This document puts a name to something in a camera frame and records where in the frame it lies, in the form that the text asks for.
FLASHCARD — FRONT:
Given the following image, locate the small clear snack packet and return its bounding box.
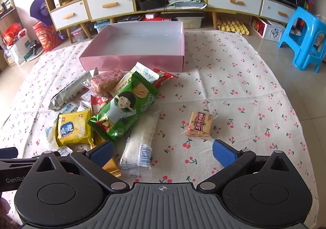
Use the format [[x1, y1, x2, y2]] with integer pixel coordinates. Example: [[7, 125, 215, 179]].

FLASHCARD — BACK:
[[57, 146, 73, 157]]

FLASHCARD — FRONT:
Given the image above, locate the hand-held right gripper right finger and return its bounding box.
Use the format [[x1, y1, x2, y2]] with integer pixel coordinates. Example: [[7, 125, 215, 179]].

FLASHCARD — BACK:
[[197, 139, 293, 192]]

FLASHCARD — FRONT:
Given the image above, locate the white cabinet drawer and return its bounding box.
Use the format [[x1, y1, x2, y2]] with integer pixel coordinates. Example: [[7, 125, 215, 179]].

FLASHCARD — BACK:
[[260, 0, 297, 24], [50, 1, 89, 30], [207, 0, 263, 15], [87, 0, 134, 21]]

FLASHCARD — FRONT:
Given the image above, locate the pink nougat bar packet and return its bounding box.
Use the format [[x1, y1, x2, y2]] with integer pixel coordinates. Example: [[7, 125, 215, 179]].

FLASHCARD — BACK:
[[87, 68, 126, 93]]

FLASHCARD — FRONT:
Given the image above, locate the wooden cabinet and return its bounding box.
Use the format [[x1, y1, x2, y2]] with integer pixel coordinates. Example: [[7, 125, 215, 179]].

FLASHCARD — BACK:
[[39, 0, 299, 39]]

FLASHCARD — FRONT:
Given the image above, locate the blue plastic stool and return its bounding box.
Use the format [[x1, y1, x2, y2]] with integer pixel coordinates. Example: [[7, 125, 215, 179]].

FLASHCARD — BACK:
[[277, 6, 326, 73]]

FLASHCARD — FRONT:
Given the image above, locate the blue white patterned packet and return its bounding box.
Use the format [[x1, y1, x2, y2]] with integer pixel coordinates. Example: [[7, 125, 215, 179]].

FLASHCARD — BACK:
[[44, 124, 59, 146]]

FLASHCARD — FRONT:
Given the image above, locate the pink cardboard box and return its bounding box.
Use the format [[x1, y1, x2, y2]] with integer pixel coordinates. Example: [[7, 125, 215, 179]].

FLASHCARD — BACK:
[[79, 21, 185, 73]]

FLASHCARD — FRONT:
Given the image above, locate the yellow egg tray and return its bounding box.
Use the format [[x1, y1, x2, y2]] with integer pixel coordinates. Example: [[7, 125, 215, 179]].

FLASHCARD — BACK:
[[217, 16, 250, 35]]

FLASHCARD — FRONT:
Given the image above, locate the white green snack packet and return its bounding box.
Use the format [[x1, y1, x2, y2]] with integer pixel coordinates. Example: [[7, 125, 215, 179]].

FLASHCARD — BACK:
[[133, 62, 159, 84]]

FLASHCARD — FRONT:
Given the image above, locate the yellow snack packet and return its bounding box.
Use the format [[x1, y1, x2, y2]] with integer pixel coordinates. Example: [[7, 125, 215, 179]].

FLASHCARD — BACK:
[[56, 109, 95, 147]]

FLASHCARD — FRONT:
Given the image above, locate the cherry print tablecloth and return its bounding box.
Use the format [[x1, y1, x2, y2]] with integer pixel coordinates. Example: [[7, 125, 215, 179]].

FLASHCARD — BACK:
[[0, 30, 320, 229]]

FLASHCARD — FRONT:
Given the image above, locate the red patterned bag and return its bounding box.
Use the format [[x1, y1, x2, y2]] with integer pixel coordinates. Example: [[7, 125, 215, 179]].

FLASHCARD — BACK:
[[33, 21, 61, 53]]

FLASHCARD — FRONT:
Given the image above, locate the red toy box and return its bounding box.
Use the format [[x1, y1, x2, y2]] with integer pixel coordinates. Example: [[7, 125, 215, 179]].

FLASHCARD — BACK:
[[251, 16, 268, 34]]

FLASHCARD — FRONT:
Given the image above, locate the red snack packet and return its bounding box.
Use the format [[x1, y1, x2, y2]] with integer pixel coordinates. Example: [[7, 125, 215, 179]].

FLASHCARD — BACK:
[[90, 94, 113, 115]]

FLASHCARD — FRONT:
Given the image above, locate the orange white snack packet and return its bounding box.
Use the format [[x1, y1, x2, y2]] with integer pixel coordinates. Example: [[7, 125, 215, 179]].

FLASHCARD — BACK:
[[151, 68, 177, 88]]

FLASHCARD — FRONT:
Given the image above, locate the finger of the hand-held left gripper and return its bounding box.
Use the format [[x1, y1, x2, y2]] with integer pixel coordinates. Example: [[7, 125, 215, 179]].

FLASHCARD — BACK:
[[0, 158, 39, 169], [0, 148, 19, 160]]

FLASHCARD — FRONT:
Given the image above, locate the white shopping bag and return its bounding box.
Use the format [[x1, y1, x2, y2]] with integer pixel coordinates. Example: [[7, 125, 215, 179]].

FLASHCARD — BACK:
[[4, 28, 38, 67]]

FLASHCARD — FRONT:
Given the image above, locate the brown biscuit packet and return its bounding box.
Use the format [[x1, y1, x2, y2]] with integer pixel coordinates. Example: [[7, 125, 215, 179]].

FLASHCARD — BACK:
[[182, 110, 219, 141]]

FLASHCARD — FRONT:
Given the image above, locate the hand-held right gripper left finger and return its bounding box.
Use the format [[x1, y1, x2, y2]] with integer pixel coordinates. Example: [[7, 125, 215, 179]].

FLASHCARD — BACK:
[[33, 141, 130, 192]]

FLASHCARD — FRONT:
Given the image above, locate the gold snack bar packet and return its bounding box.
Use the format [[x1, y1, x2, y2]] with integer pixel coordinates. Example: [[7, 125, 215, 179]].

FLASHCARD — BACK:
[[102, 160, 122, 177]]

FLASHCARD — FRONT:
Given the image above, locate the white blue snack packet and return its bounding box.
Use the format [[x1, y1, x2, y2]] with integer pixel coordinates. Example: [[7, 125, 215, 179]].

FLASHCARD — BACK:
[[58, 102, 80, 115]]

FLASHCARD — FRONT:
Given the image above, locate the dark bookshelf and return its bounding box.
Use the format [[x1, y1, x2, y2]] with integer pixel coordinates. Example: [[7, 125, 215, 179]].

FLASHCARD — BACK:
[[0, 0, 17, 19]]

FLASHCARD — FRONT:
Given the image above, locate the purple round object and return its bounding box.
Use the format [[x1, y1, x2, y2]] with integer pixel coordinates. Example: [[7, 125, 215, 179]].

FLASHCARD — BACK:
[[30, 0, 55, 27]]

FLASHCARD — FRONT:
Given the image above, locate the silver snack packet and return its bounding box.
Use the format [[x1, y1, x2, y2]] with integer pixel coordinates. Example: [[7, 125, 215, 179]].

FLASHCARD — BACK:
[[49, 71, 93, 111]]

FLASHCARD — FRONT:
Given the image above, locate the clear storage bin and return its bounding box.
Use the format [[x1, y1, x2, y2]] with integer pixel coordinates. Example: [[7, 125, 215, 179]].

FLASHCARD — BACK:
[[119, 14, 143, 23], [70, 25, 89, 43], [175, 16, 205, 30], [94, 21, 110, 34]]

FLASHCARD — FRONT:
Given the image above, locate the clear white snack packet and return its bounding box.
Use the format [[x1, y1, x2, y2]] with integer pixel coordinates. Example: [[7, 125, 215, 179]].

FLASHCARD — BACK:
[[120, 112, 160, 176]]

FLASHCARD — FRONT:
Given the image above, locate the red flat box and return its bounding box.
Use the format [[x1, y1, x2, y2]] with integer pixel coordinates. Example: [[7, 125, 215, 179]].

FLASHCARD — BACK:
[[142, 12, 174, 22]]

